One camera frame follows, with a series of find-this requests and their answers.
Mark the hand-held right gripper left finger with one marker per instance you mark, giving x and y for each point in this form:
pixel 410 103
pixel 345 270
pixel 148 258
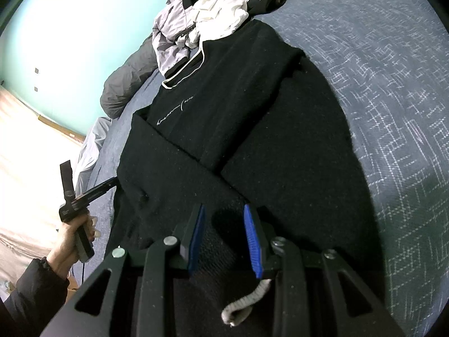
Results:
pixel 197 238

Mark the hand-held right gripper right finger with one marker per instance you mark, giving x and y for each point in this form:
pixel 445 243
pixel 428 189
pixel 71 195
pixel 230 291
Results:
pixel 252 238

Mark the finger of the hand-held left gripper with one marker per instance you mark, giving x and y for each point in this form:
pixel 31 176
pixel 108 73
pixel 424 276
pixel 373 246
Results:
pixel 101 186

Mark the black sweater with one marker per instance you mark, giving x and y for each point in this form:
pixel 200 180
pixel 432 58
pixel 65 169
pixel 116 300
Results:
pixel 263 130

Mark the person's left forearm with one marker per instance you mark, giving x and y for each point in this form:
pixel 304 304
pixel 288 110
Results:
pixel 31 298

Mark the person's left hand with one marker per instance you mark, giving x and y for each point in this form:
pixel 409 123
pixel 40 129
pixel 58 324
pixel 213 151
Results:
pixel 63 249

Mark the light grey blanket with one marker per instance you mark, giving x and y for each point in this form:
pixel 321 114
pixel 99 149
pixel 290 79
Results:
pixel 93 147

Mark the pink curtain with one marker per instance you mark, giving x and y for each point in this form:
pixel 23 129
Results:
pixel 31 168

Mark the grey and black jacket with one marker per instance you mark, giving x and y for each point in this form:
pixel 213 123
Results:
pixel 172 24

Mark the blue patterned bed sheet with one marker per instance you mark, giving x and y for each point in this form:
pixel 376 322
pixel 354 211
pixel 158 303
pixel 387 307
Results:
pixel 386 112

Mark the white shirt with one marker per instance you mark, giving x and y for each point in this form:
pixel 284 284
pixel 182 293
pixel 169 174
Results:
pixel 221 10

